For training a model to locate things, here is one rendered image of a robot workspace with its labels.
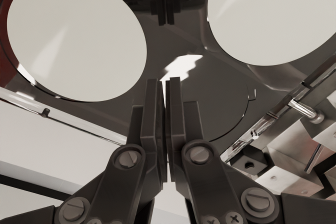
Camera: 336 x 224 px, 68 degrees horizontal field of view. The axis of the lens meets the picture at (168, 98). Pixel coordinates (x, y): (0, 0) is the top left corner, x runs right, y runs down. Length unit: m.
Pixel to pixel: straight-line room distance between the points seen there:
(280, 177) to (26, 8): 0.28
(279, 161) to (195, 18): 0.19
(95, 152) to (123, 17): 0.26
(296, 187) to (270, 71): 0.16
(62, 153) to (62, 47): 0.24
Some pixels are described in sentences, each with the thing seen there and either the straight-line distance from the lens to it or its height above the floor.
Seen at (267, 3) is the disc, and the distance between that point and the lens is 0.19.
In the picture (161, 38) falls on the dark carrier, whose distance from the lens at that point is 0.19.
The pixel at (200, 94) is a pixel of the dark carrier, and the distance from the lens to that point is 0.22.
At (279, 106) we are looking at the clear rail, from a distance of 0.24.
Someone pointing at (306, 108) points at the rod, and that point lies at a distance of 0.26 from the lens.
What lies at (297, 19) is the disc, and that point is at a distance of 0.20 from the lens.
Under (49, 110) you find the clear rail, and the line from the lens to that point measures 0.24.
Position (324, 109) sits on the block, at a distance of 0.28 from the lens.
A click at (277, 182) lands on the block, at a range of 0.32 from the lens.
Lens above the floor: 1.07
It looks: 53 degrees down
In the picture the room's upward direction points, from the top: 179 degrees clockwise
